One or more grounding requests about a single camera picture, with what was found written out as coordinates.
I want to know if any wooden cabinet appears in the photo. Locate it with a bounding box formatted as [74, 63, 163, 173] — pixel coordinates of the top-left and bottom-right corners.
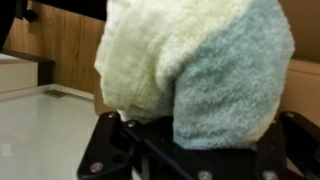
[2, 0, 108, 95]

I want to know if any rectangular floor grate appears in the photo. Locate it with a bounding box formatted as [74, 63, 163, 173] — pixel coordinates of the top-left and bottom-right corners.
[44, 88, 68, 99]

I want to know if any white and blue towel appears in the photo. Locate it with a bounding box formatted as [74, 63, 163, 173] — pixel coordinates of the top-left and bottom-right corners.
[93, 0, 296, 150]

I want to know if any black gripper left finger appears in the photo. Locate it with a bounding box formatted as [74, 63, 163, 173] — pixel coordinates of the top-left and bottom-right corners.
[76, 111, 214, 180]

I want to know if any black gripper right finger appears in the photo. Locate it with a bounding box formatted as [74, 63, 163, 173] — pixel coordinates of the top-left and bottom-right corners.
[253, 110, 320, 180]

